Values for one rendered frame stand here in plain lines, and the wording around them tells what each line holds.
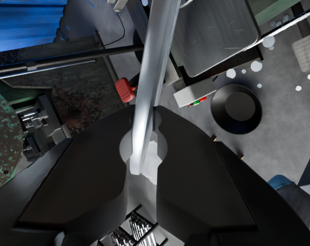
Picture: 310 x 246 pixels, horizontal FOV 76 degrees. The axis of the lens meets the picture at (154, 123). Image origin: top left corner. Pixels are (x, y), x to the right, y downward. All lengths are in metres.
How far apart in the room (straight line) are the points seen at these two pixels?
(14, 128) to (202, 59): 1.32
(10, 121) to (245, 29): 1.41
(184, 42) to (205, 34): 0.05
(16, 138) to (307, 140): 1.64
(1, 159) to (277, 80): 1.58
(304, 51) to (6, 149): 1.58
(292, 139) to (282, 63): 0.39
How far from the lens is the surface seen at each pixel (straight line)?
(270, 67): 1.16
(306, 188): 0.81
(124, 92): 0.61
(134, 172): 0.16
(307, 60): 0.96
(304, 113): 1.18
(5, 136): 1.51
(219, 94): 1.24
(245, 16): 0.34
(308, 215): 0.61
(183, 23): 0.39
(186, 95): 0.61
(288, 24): 0.94
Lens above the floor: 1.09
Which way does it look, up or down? 38 degrees down
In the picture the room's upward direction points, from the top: 117 degrees counter-clockwise
